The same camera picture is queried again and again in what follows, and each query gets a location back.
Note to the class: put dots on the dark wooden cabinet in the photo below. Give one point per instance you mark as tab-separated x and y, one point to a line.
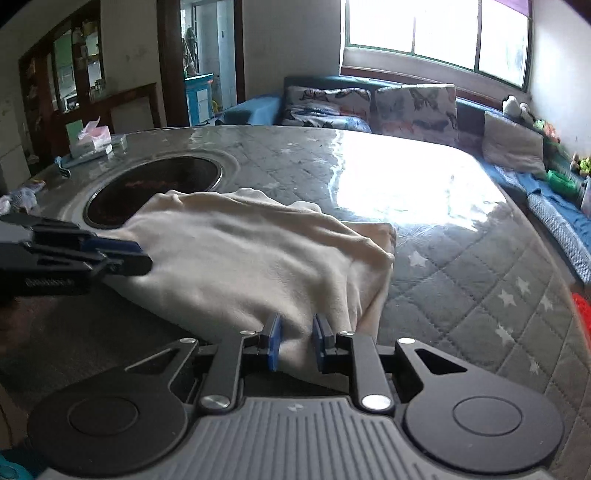
129	110

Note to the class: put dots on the grey quilted star table cover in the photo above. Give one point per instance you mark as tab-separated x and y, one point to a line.
461	286

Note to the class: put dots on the grey blue knit glove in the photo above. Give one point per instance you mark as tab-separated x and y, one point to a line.
23	198

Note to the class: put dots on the beige cloth garment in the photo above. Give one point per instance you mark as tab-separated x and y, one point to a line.
231	258

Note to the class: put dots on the blue sofa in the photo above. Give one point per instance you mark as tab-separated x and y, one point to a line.
258	108

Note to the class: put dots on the blue patterned sofa blanket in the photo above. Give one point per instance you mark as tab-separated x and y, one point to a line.
561	221

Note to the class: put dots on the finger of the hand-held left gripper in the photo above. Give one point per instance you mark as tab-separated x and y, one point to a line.
131	264
115	245

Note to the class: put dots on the green toy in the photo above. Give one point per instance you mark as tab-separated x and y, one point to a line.
563	182

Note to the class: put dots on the pink tissue box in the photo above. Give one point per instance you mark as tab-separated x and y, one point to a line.
92	134

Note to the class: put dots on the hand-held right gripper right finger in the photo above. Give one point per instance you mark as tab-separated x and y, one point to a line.
318	344

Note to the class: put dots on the white plastic bag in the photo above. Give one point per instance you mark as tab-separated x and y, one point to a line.
5	204

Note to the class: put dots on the small blue cabinet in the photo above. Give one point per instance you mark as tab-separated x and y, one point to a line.
199	99

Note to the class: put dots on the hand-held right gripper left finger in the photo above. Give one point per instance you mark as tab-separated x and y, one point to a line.
275	342

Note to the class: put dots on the panda plush toy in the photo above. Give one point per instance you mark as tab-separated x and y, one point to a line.
517	108

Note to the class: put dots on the green yellow wipes packet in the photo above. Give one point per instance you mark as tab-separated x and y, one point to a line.
119	141

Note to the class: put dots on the white remote control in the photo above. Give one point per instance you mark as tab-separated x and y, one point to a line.
90	154

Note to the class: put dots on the red plastic object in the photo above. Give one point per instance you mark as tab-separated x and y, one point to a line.
582	311

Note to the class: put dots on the dark wooden door frame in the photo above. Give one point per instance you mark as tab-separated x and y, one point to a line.
168	60

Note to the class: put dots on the black round induction cooker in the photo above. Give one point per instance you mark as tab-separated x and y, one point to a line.
152	184

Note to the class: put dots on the square butterfly print cushion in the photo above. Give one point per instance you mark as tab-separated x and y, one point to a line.
415	115

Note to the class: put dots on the knit glove with orange cuff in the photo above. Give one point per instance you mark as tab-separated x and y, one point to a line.
36	185

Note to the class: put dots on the long butterfly print cushion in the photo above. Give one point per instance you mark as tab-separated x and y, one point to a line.
323	108

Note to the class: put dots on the plain grey cushion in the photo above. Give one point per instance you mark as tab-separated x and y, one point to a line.
512	145

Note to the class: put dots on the green framed window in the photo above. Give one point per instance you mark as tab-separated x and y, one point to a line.
438	27

